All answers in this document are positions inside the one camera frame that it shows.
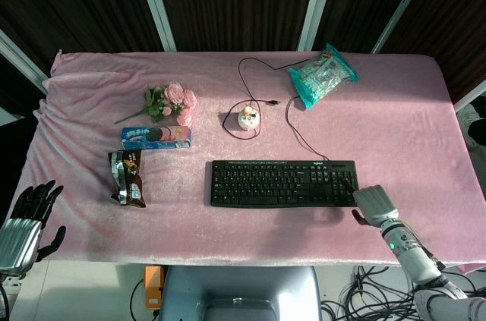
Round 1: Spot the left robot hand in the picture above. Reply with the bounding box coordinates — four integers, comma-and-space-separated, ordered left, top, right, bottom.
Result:
0, 179, 67, 275

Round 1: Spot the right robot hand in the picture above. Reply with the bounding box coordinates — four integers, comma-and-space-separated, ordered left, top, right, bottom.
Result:
339, 176, 400, 228

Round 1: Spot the black keyboard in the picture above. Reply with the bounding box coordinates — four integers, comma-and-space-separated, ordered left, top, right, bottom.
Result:
210, 159, 360, 209

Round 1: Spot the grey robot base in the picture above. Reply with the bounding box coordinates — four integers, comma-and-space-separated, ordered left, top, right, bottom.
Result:
157, 266, 323, 321

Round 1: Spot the brown snack packet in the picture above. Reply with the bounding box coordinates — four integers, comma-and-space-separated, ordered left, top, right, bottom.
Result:
108, 149, 147, 209

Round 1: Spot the pink tablecloth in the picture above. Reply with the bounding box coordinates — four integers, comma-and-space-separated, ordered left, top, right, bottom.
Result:
5, 49, 478, 269

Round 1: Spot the teal snack bag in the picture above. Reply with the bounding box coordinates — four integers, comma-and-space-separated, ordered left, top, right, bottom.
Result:
286, 42, 360, 111

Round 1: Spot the orange box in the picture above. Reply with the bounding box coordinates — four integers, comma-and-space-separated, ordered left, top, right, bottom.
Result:
144, 266, 166, 313

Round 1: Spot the small white cake toy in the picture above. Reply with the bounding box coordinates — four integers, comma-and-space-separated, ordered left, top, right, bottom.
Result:
237, 105, 259, 131

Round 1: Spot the blue cookie box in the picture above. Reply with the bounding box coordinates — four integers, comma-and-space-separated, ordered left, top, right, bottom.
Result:
120, 125, 193, 150

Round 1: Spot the pink artificial flower bouquet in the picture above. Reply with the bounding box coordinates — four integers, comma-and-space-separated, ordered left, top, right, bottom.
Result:
114, 83, 198, 127

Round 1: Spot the tangle of black cables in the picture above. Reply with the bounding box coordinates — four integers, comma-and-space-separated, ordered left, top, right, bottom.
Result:
320, 264, 486, 321

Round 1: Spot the thin black cable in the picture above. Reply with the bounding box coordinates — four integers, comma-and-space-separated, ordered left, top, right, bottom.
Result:
222, 57, 330, 162

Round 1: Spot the white partition frame post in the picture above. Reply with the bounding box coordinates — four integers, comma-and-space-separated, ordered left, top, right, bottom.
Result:
371, 0, 441, 55
297, 0, 340, 52
0, 28, 49, 93
131, 0, 178, 52

